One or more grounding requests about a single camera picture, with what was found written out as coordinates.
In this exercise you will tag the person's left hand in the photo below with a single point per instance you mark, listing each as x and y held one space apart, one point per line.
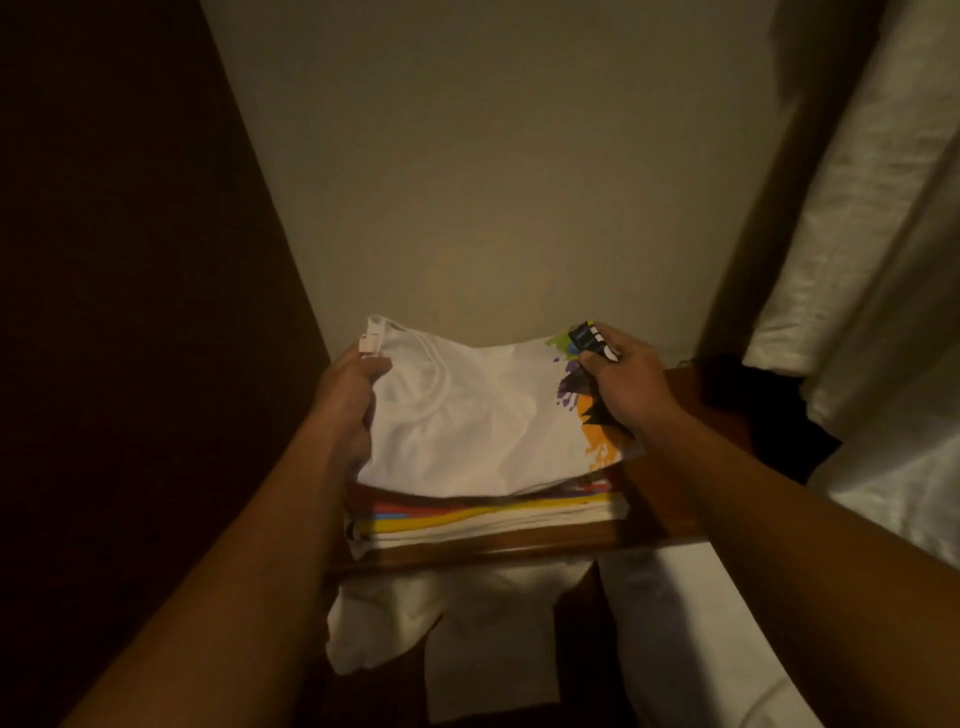
345 408

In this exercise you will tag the person's right hand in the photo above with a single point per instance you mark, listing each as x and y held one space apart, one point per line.
630 384

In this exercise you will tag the wooden closet shelf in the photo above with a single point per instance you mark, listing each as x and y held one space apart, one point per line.
668 503

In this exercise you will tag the yellow shirt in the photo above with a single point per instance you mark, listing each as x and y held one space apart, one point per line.
450 519

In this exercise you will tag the white football jersey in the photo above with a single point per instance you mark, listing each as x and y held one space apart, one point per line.
450 536

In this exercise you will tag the dark wooden wardrobe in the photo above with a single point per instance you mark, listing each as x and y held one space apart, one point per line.
150 300

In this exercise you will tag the person's left forearm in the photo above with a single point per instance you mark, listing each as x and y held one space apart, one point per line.
225 600

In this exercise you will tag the person's right forearm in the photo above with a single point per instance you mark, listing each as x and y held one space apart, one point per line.
825 570

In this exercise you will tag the small folded white cloth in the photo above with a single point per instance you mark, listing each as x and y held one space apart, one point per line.
480 630

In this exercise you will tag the large folded white cloth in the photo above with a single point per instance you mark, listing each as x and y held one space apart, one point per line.
690 645

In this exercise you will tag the white hanging robe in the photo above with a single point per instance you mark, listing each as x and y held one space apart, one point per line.
885 270

